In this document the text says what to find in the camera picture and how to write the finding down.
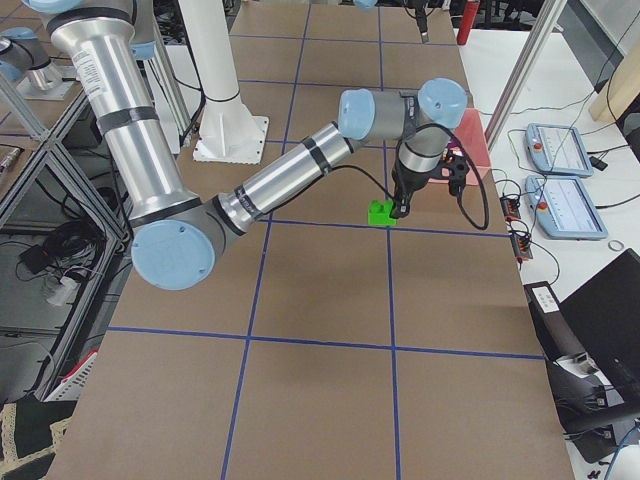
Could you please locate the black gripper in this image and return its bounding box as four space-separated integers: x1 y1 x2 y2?
392 10 470 219

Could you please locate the green two-stud block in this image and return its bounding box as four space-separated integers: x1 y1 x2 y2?
367 200 397 227

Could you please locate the purple curved block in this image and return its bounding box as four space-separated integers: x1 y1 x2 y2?
448 142 463 156

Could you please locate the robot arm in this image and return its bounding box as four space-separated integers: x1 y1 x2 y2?
29 1 469 291

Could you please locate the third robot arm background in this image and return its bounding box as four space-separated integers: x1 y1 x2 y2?
1 27 76 101

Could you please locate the pink plastic box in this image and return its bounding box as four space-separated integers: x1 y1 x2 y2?
454 108 491 179

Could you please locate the red cylinder bottle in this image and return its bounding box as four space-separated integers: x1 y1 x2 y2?
456 0 479 46

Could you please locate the orange terminal strip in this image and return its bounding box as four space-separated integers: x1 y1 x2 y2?
500 195 533 265

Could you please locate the upper teach pendant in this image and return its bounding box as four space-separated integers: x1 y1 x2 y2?
525 123 593 178

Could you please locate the teach pendant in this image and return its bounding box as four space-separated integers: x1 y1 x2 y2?
525 175 608 240
525 123 593 178

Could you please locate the lower teach pendant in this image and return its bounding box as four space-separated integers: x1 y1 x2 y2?
525 175 608 240

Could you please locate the black laptop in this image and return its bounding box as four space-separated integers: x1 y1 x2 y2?
560 248 639 401

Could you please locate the aluminium frame post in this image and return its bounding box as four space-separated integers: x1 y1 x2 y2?
485 0 567 151

